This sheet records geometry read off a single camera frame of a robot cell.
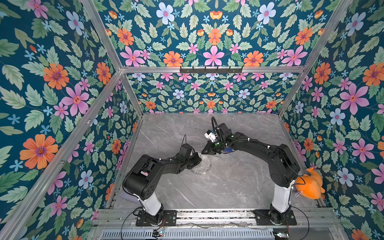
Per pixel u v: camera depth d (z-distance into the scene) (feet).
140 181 1.53
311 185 2.52
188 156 2.53
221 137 2.40
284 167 1.62
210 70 3.06
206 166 2.90
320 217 2.47
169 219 2.41
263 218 2.36
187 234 2.31
